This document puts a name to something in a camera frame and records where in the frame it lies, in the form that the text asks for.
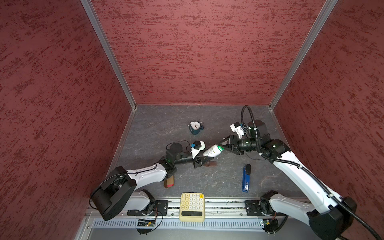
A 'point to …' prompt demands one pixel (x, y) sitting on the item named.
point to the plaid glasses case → (169, 182)
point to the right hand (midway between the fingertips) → (220, 149)
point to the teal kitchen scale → (195, 127)
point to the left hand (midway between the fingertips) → (210, 155)
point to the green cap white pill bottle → (213, 151)
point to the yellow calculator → (192, 207)
